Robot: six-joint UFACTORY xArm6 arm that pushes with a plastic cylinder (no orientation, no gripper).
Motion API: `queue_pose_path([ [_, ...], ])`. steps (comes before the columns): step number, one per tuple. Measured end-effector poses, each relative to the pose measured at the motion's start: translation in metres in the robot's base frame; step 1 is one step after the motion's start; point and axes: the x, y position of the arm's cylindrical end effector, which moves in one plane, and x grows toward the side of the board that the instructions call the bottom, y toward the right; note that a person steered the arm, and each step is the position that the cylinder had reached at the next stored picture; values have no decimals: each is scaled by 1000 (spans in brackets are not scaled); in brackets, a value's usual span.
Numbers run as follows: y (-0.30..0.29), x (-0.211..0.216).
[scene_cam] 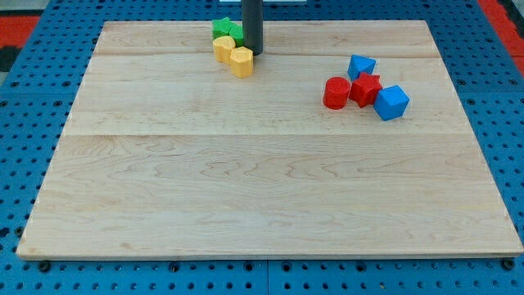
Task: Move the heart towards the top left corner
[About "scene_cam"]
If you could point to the red cylinder block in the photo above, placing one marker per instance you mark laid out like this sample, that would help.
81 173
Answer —
336 93

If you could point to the light wooden board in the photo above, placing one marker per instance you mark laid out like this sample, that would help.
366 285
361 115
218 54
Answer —
166 155

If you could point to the yellow hexagon block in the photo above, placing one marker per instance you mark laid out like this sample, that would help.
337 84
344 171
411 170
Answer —
242 62

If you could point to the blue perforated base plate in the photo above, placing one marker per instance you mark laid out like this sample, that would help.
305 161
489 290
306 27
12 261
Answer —
37 95

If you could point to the red star block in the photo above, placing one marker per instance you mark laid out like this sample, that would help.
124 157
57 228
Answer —
364 89

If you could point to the blue triangle block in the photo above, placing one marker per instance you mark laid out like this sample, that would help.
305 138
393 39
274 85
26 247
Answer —
360 64

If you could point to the green star block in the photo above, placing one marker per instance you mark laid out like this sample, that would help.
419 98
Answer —
221 27

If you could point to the blue cube block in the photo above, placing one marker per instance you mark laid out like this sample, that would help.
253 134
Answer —
391 102

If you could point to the yellow heart block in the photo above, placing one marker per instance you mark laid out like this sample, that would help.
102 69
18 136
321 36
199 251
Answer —
223 47

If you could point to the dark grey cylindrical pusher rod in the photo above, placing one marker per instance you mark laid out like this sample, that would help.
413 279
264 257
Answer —
252 25

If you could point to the green round block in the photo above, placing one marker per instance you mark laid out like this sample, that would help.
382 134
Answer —
236 33

